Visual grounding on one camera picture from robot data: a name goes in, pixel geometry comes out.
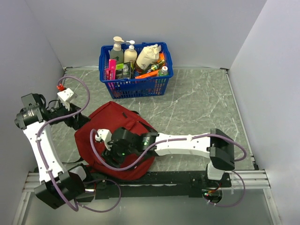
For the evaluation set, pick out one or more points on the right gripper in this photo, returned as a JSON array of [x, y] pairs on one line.
[[108, 154]]

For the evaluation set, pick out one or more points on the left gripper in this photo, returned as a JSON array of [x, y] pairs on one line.
[[76, 122]]

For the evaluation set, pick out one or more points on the red backpack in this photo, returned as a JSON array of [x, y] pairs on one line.
[[112, 116]]

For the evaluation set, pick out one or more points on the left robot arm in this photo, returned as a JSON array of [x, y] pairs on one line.
[[58, 185]]

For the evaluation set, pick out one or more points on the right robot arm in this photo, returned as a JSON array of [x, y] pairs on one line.
[[214, 145]]

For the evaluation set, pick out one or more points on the beige paper bag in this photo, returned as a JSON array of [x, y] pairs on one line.
[[148, 55]]

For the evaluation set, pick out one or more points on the pink box in basket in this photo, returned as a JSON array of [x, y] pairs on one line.
[[111, 70]]

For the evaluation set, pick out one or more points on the black and green box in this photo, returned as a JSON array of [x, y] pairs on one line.
[[124, 71]]

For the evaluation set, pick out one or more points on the grey pump bottle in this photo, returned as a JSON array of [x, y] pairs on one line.
[[117, 53]]

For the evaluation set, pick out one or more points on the blue plastic basket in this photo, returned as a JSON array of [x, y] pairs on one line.
[[135, 88]]

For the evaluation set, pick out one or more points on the cream pump bottle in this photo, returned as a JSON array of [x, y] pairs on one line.
[[130, 54]]

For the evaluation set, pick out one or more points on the green drink bottle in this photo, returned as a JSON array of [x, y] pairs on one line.
[[163, 71]]

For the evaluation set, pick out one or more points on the orange package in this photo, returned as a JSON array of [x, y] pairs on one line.
[[151, 74]]

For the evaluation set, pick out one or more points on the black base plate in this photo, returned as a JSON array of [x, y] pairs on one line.
[[152, 184]]

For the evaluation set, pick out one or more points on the aluminium rail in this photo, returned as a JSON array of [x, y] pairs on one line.
[[253, 179]]

